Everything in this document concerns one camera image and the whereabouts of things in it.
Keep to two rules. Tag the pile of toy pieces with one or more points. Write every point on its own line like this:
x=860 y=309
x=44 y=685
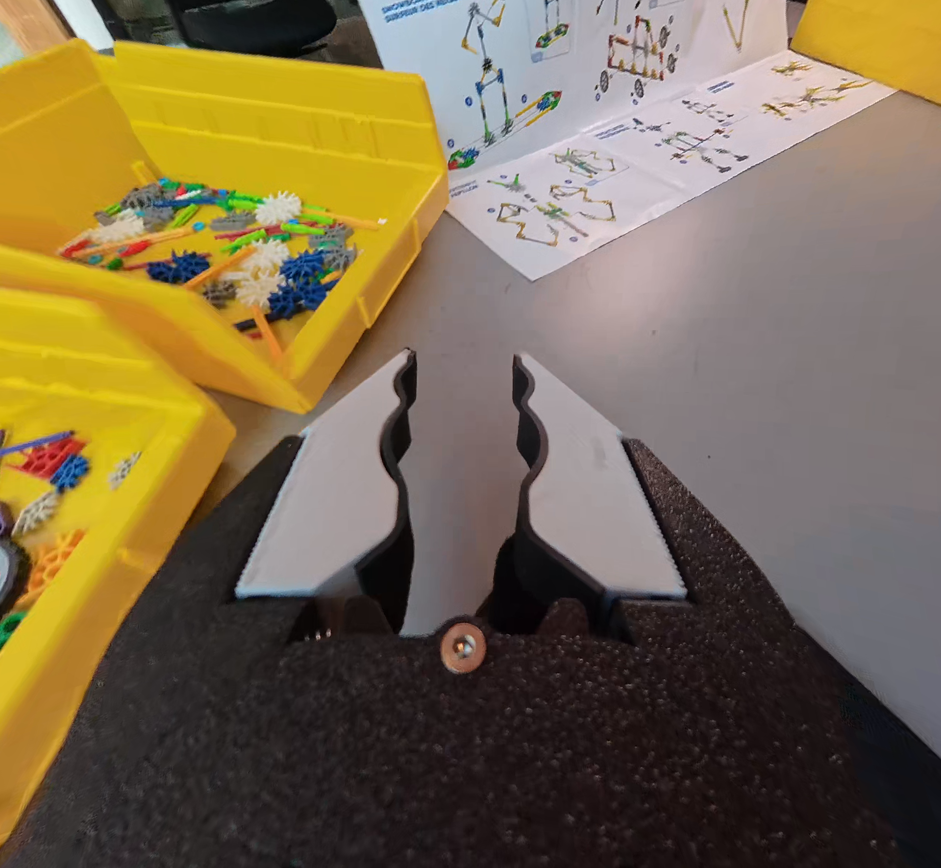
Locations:
x=235 y=244
x=37 y=516

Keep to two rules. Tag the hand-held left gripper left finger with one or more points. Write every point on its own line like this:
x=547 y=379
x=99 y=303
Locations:
x=324 y=516

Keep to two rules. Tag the yellow plastic bin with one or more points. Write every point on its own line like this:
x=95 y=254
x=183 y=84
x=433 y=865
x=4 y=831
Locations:
x=133 y=427
x=294 y=119
x=868 y=16

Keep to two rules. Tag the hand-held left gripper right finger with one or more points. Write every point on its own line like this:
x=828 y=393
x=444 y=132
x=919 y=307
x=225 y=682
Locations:
x=603 y=516

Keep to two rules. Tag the printed instruction sheet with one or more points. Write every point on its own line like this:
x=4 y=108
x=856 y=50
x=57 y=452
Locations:
x=588 y=148

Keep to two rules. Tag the grey desk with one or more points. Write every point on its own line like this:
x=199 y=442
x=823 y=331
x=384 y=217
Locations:
x=765 y=369

